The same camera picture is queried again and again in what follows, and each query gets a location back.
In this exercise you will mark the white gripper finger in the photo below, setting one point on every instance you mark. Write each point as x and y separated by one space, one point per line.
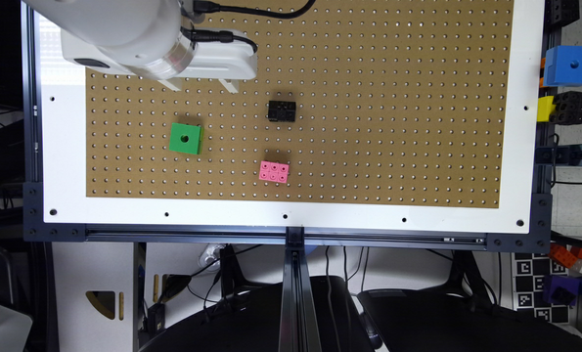
230 85
174 84

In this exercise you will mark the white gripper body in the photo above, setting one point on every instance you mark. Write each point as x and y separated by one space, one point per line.
213 60

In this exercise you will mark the green block with hole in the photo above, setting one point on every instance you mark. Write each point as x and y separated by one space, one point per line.
185 138

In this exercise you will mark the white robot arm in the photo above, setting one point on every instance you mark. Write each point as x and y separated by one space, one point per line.
161 40

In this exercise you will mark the pink studded block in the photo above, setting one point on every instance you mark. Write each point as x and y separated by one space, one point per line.
276 172

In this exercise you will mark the yellow block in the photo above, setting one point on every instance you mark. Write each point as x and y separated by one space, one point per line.
545 108

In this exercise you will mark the black upper corner block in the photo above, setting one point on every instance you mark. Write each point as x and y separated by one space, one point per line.
561 12

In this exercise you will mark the blue block with hole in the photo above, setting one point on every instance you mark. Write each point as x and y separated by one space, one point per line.
563 67

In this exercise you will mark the black perforated block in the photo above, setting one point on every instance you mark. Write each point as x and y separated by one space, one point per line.
568 108

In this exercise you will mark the orange block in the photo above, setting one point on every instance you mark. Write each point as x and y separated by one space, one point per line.
561 255

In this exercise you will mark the purple block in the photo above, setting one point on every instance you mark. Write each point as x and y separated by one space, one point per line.
560 290

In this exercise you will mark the white base board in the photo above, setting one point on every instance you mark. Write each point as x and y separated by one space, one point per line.
63 148

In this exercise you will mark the brown pegboard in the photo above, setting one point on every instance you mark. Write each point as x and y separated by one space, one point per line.
397 102

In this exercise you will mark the white cabinet panel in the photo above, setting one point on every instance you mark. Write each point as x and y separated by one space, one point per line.
96 292

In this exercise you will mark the black white marker sheet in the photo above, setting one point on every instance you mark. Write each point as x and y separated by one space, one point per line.
529 272

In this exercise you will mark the dark aluminium table frame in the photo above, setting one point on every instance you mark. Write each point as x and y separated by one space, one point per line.
296 322

